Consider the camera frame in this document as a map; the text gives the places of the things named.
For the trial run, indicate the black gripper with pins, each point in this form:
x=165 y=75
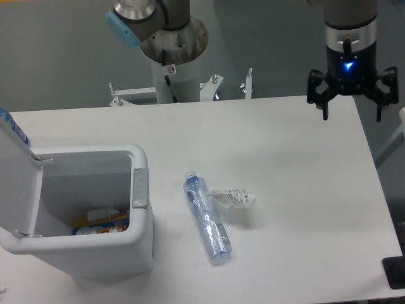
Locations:
x=350 y=68

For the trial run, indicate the white wrapper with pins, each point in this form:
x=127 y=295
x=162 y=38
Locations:
x=233 y=198

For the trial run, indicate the clear plastic bottle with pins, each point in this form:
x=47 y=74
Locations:
x=208 y=220

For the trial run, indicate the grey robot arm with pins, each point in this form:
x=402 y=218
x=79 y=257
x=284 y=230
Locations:
x=135 y=21

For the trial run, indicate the white trash can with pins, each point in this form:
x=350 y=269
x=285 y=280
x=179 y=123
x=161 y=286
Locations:
x=84 y=210

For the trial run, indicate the black clamp corner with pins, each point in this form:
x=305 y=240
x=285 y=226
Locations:
x=394 y=271

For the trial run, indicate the yellow snack box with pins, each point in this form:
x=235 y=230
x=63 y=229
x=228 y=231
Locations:
x=100 y=221

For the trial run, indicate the blue white label object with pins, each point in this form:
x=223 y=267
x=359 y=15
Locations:
x=8 y=119

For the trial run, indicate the white frame leg right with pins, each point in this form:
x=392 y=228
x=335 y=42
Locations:
x=392 y=143

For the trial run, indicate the white clamp bracket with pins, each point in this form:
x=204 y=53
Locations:
x=247 y=87

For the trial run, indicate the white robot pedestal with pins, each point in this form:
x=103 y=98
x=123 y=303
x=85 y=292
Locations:
x=175 y=58

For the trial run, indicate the white table frame bracket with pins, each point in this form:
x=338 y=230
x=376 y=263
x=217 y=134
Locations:
x=141 y=96

